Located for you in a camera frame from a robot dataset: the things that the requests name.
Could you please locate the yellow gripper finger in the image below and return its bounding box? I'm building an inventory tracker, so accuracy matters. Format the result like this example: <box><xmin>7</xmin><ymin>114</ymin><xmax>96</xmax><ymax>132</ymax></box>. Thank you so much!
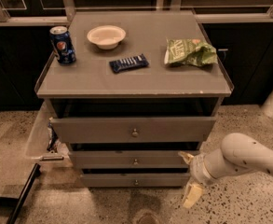
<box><xmin>178</xmin><ymin>151</ymin><xmax>194</xmax><ymax>165</ymax></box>
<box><xmin>183</xmin><ymin>182</ymin><xmax>204</xmax><ymax>209</ymax></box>

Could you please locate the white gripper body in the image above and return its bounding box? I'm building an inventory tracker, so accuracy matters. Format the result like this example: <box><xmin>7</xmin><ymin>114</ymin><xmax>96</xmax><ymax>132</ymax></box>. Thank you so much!
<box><xmin>189</xmin><ymin>153</ymin><xmax>218</xmax><ymax>186</ymax></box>

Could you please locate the grey bottom drawer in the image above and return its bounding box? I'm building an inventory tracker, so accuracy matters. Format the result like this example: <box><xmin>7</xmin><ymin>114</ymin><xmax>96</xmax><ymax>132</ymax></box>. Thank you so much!
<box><xmin>81</xmin><ymin>173</ymin><xmax>189</xmax><ymax>188</ymax></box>

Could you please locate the grey drawer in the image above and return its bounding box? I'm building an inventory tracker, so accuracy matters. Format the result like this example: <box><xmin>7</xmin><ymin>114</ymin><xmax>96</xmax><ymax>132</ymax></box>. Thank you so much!
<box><xmin>81</xmin><ymin>173</ymin><xmax>189</xmax><ymax>188</ymax></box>
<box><xmin>51</xmin><ymin>117</ymin><xmax>215</xmax><ymax>143</ymax></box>
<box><xmin>69</xmin><ymin>150</ymin><xmax>187</xmax><ymax>169</ymax></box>

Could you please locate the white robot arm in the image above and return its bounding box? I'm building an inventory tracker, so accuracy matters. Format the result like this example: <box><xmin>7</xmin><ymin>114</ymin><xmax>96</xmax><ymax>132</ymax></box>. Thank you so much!
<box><xmin>178</xmin><ymin>133</ymin><xmax>273</xmax><ymax>209</ymax></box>

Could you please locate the grey drawer cabinet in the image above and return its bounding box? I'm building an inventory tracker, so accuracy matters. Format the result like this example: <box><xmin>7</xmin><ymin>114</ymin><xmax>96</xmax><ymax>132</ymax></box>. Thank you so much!
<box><xmin>36</xmin><ymin>11</ymin><xmax>233</xmax><ymax>179</ymax></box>

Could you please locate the grey middle drawer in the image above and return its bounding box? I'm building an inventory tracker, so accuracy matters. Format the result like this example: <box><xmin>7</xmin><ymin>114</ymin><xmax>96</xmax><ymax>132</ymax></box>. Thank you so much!
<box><xmin>69</xmin><ymin>150</ymin><xmax>187</xmax><ymax>169</ymax></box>

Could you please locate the grey top drawer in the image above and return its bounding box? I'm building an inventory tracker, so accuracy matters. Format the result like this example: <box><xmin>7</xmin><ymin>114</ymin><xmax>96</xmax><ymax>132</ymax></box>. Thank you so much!
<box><xmin>51</xmin><ymin>117</ymin><xmax>215</xmax><ymax>143</ymax></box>

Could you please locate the green chip bag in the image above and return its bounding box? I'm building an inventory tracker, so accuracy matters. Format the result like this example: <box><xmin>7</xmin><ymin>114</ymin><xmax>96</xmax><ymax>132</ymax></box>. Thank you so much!
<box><xmin>164</xmin><ymin>39</ymin><xmax>218</xmax><ymax>67</ymax></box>

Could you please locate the dark blue snack bar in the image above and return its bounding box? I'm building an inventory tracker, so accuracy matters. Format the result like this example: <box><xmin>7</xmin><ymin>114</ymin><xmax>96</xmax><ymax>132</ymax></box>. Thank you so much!
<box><xmin>109</xmin><ymin>54</ymin><xmax>149</xmax><ymax>74</ymax></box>

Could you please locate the white paper bowl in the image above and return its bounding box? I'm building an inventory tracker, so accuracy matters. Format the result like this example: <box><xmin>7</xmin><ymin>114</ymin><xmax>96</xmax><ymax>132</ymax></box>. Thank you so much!
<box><xmin>87</xmin><ymin>25</ymin><xmax>126</xmax><ymax>49</ymax></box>

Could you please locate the black metal bar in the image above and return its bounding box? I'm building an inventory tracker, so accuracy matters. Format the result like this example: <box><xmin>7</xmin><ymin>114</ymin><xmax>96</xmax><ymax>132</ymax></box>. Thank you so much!
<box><xmin>6</xmin><ymin>163</ymin><xmax>41</xmax><ymax>224</ymax></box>

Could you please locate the blue pepsi can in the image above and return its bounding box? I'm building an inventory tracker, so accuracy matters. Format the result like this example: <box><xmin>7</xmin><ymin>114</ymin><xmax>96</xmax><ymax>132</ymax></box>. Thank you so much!
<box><xmin>49</xmin><ymin>26</ymin><xmax>76</xmax><ymax>65</ymax></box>

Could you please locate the metal window frame rail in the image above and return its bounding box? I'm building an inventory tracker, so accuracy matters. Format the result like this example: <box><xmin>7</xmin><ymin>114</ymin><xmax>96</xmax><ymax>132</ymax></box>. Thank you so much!
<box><xmin>0</xmin><ymin>0</ymin><xmax>273</xmax><ymax>26</ymax></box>

